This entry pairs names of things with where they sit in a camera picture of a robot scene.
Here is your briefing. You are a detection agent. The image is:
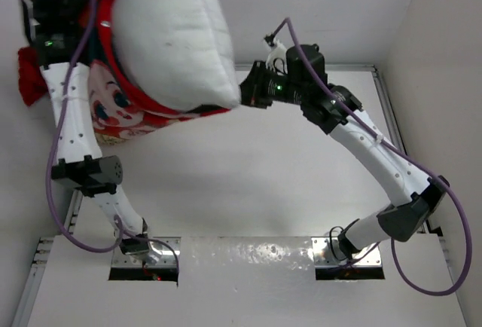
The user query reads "white pillow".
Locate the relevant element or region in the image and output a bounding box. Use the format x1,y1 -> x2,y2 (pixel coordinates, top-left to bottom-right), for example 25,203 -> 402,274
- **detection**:
111,0 -> 241,112

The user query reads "red and pink pillowcase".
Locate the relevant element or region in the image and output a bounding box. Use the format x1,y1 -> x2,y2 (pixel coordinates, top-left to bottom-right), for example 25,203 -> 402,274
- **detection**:
19,0 -> 233,145

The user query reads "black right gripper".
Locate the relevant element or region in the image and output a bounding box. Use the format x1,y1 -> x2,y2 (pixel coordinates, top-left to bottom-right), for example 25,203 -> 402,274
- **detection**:
227,58 -> 307,107

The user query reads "metal base plate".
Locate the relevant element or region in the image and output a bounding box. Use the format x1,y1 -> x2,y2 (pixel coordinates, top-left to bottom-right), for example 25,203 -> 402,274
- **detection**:
111,237 -> 181,268
311,237 -> 383,269

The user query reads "white front cover board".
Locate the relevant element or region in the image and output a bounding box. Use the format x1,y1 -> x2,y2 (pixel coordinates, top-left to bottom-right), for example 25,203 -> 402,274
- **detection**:
29,237 -> 465,326

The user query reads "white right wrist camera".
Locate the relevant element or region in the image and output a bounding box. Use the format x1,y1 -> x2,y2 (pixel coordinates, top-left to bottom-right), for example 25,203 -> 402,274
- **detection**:
264,34 -> 287,74

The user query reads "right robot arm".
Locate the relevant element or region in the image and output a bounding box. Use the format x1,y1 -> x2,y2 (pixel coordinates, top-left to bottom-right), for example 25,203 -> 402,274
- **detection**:
240,39 -> 445,258

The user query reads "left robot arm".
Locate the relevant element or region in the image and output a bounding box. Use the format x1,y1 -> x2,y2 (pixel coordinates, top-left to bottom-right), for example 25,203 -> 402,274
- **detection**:
20,0 -> 151,260

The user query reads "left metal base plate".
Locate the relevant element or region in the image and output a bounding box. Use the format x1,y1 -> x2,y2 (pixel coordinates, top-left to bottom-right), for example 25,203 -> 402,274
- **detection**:
111,237 -> 181,268

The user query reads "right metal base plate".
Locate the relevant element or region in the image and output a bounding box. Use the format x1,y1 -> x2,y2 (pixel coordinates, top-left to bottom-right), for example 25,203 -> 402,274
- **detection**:
311,237 -> 383,269

